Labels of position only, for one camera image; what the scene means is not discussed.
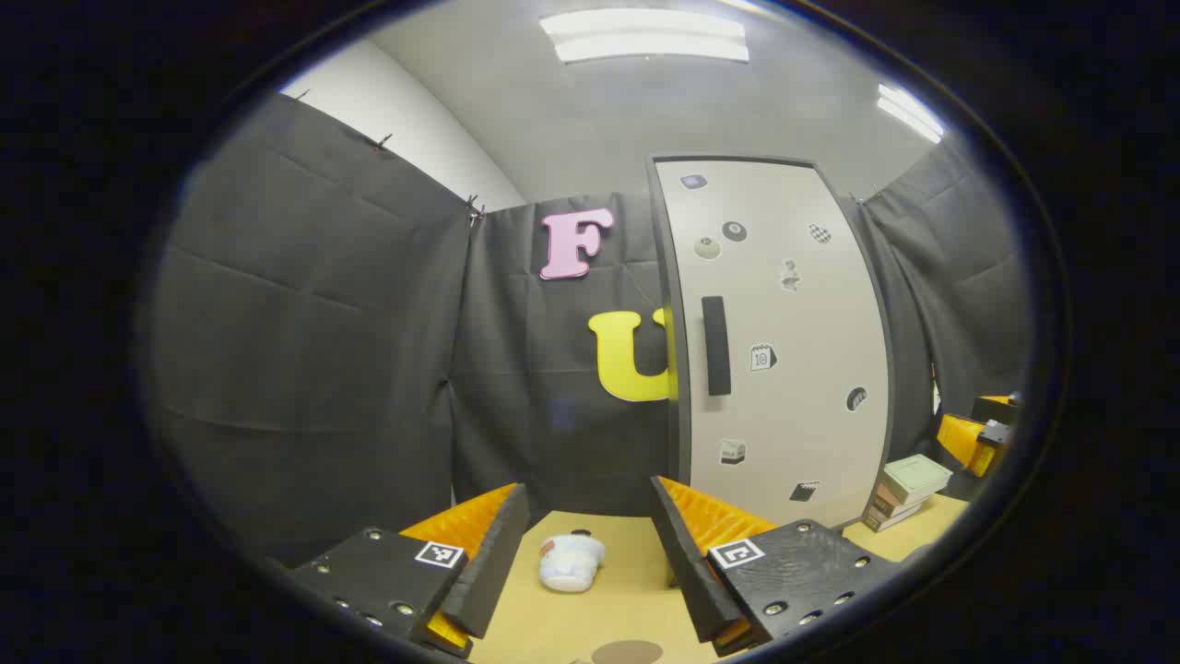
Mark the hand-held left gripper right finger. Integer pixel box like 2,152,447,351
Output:
649,474,904,658

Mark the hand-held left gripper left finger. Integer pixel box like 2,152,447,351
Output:
289,481,532,660

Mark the round brown coaster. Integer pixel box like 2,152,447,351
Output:
591,639,665,664

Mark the grey cabinet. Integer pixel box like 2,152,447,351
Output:
645,153,934,534

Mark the light grey cabinet door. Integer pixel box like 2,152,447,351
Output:
655,159,893,528

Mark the pale green book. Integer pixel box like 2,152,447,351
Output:
882,454,954,505

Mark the brown book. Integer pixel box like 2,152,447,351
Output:
874,484,925,520
862,501,937,533

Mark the long ceiling light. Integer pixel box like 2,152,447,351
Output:
876,83,946,145
539,7,750,65

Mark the black backdrop cloth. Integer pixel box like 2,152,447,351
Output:
147,92,1029,568

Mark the black door handle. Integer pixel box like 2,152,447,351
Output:
701,295,733,397

